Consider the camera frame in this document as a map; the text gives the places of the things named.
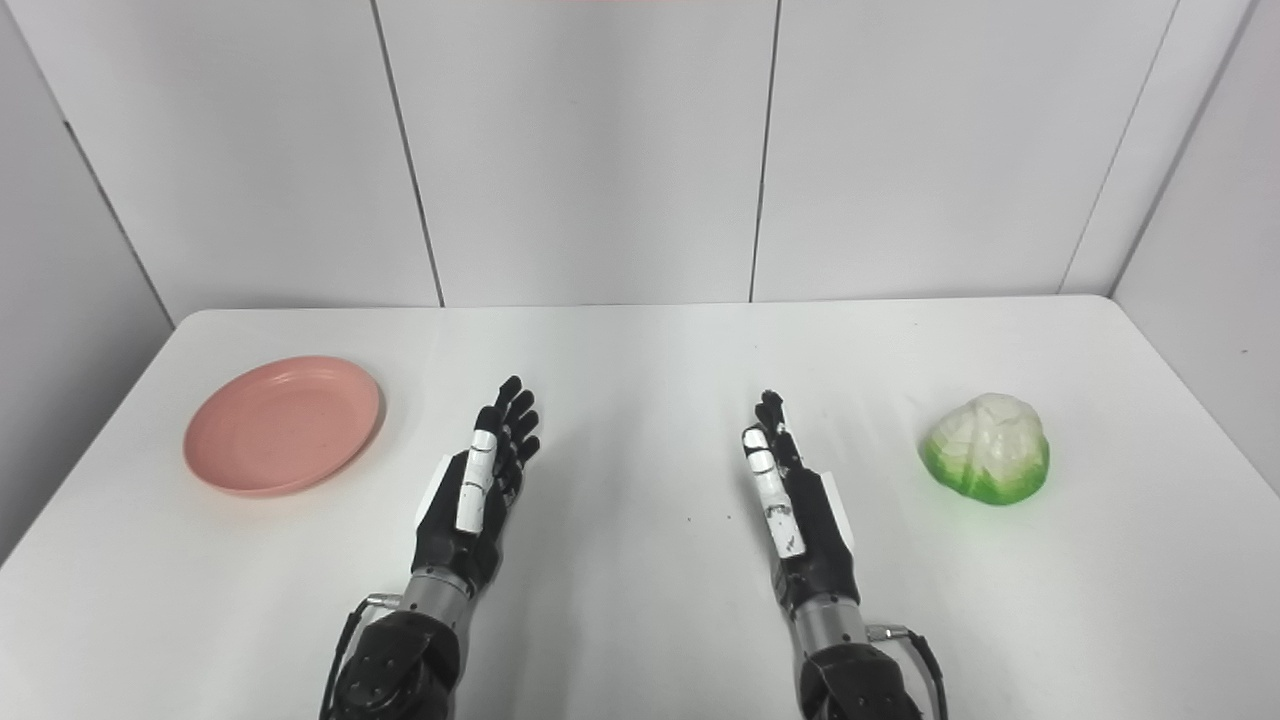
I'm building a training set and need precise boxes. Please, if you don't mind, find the green white toy cabbage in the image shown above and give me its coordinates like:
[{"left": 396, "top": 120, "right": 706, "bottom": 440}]
[{"left": 919, "top": 393, "right": 1051, "bottom": 506}]

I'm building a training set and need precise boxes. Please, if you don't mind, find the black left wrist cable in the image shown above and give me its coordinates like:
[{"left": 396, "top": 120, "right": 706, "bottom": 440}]
[{"left": 319, "top": 594, "right": 403, "bottom": 720}]

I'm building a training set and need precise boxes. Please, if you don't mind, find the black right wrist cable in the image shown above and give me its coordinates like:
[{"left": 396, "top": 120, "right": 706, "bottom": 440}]
[{"left": 866, "top": 625, "right": 950, "bottom": 720}]

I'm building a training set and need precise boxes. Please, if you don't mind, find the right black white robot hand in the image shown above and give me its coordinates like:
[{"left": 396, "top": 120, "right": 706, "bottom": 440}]
[{"left": 741, "top": 390, "right": 862, "bottom": 613}]

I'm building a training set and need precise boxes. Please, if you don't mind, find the pink round plate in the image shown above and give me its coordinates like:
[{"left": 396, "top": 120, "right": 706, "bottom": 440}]
[{"left": 183, "top": 356, "right": 384, "bottom": 498}]

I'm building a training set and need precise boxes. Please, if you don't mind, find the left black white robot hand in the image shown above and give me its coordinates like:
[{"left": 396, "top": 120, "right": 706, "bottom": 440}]
[{"left": 408, "top": 376, "right": 542, "bottom": 598}]

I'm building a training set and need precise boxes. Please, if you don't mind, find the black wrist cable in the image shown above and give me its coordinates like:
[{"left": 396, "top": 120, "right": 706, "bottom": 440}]
[
  {"left": 319, "top": 594, "right": 403, "bottom": 720},
  {"left": 866, "top": 625, "right": 950, "bottom": 720}
]

